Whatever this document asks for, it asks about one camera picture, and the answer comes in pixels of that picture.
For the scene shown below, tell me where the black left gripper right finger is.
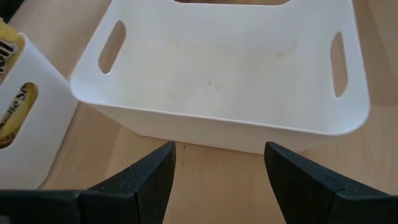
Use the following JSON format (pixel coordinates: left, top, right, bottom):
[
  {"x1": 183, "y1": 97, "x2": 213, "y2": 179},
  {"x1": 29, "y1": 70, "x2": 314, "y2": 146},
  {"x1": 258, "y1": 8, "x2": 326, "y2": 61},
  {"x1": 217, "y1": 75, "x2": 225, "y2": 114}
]
[{"x1": 263, "y1": 141, "x2": 398, "y2": 224}]

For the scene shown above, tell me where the yellow Maruchan ramen pack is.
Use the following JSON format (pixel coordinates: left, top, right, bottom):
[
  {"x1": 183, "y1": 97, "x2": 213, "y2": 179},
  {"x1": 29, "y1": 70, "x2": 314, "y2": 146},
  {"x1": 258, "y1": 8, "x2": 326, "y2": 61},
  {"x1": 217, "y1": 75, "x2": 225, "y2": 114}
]
[{"x1": 0, "y1": 17, "x2": 39, "y2": 149}]

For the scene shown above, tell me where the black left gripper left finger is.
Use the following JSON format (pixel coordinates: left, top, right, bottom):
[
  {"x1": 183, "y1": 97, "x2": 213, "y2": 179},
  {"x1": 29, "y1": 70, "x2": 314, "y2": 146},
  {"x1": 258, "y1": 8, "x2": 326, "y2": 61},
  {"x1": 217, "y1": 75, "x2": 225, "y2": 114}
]
[{"x1": 81, "y1": 141, "x2": 177, "y2": 224}]

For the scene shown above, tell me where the white plastic bin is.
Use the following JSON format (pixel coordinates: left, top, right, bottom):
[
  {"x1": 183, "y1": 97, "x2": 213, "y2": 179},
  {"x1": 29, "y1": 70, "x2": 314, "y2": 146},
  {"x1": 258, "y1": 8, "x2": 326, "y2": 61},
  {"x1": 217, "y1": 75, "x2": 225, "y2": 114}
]
[
  {"x1": 70, "y1": 0, "x2": 371, "y2": 156},
  {"x1": 0, "y1": 32, "x2": 79, "y2": 190}
]

